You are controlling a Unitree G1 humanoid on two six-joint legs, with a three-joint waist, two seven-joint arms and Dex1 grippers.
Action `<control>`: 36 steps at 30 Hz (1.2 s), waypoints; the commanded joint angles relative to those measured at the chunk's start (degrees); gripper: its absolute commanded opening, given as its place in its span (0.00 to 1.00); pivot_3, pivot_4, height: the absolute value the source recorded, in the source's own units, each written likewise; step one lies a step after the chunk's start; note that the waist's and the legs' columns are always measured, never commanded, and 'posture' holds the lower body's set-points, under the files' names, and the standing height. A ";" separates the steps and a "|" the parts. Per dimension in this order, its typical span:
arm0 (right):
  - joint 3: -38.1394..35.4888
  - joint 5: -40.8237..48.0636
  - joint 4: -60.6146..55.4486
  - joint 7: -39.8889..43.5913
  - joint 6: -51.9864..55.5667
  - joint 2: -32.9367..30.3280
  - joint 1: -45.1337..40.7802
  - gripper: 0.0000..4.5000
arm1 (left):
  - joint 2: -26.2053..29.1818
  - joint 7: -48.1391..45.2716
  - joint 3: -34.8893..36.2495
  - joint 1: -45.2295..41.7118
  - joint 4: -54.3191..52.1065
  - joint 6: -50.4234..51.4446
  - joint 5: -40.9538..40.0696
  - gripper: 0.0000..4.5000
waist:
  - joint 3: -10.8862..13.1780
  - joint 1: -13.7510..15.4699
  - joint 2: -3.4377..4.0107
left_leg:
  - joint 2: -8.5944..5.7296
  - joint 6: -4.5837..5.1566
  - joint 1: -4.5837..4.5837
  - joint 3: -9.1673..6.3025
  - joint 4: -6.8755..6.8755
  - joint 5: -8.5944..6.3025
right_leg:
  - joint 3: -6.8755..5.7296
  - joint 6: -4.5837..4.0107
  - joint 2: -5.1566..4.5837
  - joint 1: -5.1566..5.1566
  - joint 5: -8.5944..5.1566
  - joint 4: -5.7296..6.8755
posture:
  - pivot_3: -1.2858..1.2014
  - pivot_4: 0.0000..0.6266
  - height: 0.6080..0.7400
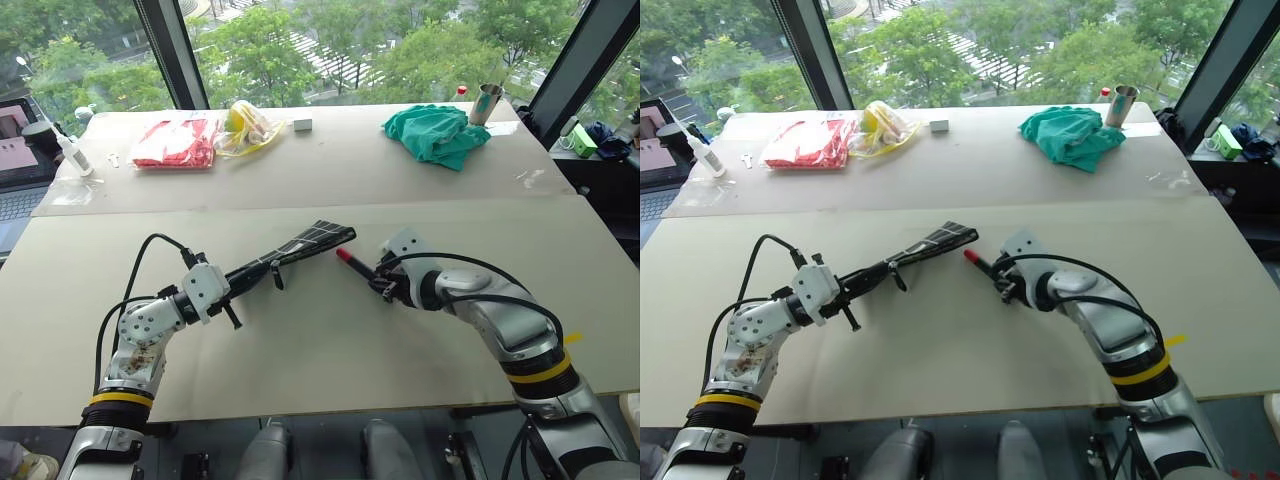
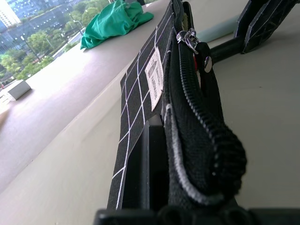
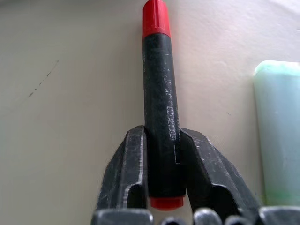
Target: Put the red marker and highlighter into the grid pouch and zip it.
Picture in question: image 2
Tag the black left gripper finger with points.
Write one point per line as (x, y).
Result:
(150, 168)

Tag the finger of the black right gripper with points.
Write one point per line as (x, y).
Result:
(248, 21)
(264, 32)

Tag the red marker with black barrel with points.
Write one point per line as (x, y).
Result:
(227, 48)

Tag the black white-grid zip pouch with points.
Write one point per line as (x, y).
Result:
(192, 140)

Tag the pale teal highlighter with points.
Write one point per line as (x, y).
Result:
(218, 30)

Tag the green crumpled cloth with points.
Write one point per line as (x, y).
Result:
(112, 23)

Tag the white rectangular box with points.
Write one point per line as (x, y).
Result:
(17, 90)

